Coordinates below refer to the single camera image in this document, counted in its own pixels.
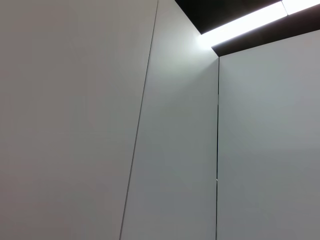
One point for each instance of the long white ceiling light panel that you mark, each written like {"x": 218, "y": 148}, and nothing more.
{"x": 240, "y": 21}

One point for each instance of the short white ceiling light panel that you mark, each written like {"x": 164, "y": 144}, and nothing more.
{"x": 302, "y": 4}

